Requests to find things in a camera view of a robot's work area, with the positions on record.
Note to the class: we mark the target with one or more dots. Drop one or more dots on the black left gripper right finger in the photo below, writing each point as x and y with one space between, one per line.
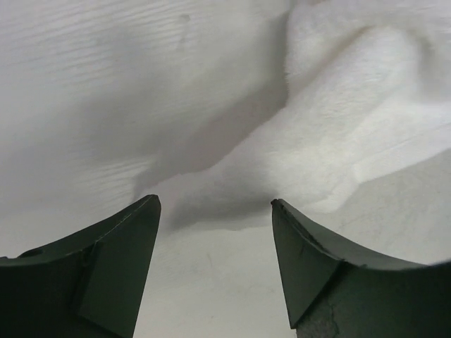
334 287

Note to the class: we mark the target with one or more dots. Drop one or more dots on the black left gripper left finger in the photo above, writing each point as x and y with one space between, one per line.
88 284

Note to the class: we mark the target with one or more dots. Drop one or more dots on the white towel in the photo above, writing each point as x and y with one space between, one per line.
364 79

